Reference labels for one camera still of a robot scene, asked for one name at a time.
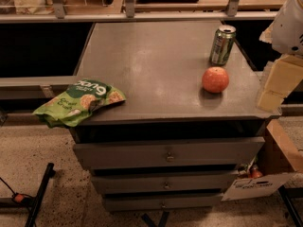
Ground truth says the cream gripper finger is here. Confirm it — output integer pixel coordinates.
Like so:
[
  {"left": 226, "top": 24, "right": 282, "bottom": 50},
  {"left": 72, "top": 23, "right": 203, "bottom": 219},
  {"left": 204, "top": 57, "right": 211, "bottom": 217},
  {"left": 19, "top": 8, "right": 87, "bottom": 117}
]
[{"left": 257, "top": 55, "right": 303, "bottom": 112}]

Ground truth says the green soda can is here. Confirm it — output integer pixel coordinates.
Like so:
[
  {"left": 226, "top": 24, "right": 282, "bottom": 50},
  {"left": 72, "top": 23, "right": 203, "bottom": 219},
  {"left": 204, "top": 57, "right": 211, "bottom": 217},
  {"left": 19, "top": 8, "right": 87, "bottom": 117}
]
[{"left": 209, "top": 25, "right": 236, "bottom": 65}]

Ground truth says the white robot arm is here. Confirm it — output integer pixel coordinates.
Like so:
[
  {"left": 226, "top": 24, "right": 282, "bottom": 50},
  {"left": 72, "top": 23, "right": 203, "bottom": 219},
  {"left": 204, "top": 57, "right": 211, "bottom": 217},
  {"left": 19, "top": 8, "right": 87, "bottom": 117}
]
[{"left": 257, "top": 0, "right": 303, "bottom": 112}]

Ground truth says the green rice chip bag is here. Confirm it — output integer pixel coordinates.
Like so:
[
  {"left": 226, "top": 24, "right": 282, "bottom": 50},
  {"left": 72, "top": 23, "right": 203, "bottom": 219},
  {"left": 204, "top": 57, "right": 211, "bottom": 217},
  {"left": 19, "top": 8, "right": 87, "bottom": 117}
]
[{"left": 33, "top": 79, "right": 126, "bottom": 128}]

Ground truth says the orange fruit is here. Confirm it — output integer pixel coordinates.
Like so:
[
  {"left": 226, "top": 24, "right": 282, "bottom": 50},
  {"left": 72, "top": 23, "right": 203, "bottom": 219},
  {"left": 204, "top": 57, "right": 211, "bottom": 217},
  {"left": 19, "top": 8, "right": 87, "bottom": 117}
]
[{"left": 202, "top": 67, "right": 229, "bottom": 94}]

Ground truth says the top grey drawer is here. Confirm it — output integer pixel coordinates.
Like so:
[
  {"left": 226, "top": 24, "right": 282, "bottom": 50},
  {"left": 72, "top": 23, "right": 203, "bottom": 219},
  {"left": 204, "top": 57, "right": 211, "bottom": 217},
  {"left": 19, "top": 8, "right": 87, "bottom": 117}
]
[{"left": 73, "top": 137, "right": 265, "bottom": 169}]

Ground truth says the grey drawer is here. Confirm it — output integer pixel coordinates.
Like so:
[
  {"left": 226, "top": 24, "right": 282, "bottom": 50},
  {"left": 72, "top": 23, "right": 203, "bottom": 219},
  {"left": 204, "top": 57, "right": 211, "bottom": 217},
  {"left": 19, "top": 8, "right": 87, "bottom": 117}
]
[
  {"left": 102, "top": 193, "right": 223, "bottom": 212},
  {"left": 92, "top": 171, "right": 236, "bottom": 195},
  {"left": 73, "top": 137, "right": 265, "bottom": 169}
]

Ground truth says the cardboard box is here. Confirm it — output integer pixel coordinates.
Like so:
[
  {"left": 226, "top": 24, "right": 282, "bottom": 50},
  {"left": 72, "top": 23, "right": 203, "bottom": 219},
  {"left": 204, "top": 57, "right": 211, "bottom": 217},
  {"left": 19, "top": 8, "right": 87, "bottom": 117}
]
[{"left": 223, "top": 120, "right": 303, "bottom": 201}]

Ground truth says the grey drawer cabinet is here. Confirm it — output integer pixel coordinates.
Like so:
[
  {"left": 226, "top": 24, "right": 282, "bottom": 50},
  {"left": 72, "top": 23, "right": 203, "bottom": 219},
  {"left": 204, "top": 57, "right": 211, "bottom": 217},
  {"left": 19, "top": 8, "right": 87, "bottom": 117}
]
[{"left": 72, "top": 21, "right": 271, "bottom": 199}]

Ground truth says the orange bottle in box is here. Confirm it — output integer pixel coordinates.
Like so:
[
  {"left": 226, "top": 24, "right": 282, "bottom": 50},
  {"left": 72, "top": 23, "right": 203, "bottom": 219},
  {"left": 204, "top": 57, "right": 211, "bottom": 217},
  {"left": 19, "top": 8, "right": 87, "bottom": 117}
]
[{"left": 250, "top": 165, "right": 263, "bottom": 179}]

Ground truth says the middle grey drawer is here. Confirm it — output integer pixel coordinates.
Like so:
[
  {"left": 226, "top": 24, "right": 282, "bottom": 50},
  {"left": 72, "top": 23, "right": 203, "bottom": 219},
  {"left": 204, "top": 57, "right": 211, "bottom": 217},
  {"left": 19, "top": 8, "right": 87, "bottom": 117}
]
[{"left": 92, "top": 171, "right": 236, "bottom": 195}]

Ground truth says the bottom grey drawer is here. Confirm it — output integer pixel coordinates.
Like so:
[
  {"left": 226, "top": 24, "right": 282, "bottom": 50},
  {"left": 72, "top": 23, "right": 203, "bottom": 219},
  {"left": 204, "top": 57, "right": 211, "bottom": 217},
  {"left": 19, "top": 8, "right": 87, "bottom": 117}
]
[{"left": 102, "top": 193, "right": 223, "bottom": 212}]

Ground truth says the black metal stand leg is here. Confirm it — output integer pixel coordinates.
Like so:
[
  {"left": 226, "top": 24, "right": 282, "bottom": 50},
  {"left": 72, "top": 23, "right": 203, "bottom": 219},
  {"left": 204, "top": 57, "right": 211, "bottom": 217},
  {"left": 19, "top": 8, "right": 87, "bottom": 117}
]
[{"left": 25, "top": 163, "right": 56, "bottom": 227}]

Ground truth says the grey metal rail frame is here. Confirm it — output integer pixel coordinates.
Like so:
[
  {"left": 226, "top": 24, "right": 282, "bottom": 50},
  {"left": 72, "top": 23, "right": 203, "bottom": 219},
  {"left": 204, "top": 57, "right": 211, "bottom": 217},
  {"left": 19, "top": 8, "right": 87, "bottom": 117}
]
[{"left": 0, "top": 0, "right": 286, "bottom": 24}]

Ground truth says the orange cable clip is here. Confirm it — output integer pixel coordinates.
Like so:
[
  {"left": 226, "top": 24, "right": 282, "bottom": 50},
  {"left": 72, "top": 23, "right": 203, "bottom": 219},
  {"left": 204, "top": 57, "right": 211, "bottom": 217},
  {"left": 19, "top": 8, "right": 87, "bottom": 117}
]
[{"left": 13, "top": 193, "right": 25, "bottom": 203}]

